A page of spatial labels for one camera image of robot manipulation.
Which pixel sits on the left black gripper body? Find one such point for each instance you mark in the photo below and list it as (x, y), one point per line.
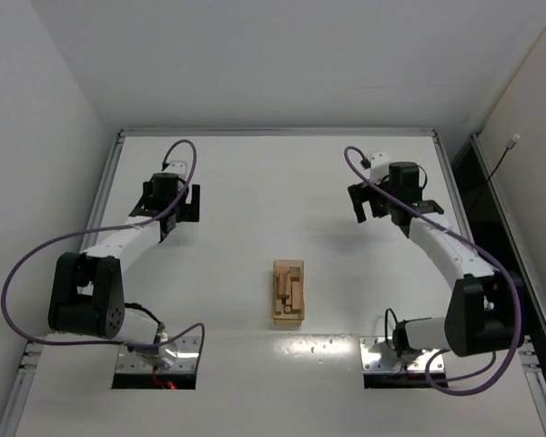
(188, 206)

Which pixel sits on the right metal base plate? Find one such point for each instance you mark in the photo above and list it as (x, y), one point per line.
(377, 359)

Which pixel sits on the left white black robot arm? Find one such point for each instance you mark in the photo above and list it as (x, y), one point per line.
(88, 294)

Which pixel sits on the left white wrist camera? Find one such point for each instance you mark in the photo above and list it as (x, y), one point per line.
(178, 167)

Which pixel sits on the pile of wood blocks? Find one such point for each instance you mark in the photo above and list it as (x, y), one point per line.
(288, 292)

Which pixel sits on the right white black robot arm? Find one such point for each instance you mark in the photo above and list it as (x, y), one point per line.
(481, 316)

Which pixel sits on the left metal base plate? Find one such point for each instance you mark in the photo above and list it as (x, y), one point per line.
(178, 357)

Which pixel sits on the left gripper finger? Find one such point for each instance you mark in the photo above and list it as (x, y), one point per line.
(147, 200)
(189, 211)

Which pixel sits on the metal base plate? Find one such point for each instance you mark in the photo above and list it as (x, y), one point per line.
(377, 359)
(178, 357)

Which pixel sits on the orange translucent plastic box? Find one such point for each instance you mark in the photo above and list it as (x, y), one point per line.
(291, 321)

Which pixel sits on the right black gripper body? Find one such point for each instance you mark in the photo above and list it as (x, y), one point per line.
(370, 200)

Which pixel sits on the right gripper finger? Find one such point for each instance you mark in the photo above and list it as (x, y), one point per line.
(359, 194)
(379, 208)

